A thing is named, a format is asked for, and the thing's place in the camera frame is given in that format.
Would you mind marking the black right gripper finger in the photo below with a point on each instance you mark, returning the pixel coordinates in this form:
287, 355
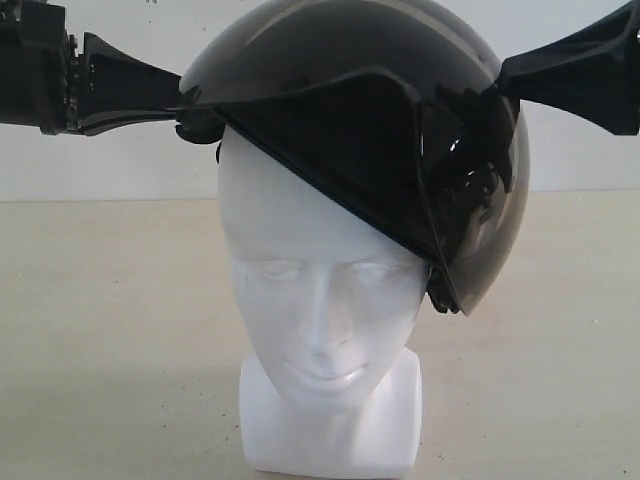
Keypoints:
592, 73

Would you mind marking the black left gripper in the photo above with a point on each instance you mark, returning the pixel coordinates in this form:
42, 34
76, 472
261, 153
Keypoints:
40, 77

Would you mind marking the black helmet with tinted visor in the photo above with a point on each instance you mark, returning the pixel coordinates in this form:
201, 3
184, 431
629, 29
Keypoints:
389, 109

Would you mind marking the white mannequin head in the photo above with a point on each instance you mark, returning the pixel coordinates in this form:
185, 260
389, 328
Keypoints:
330, 389

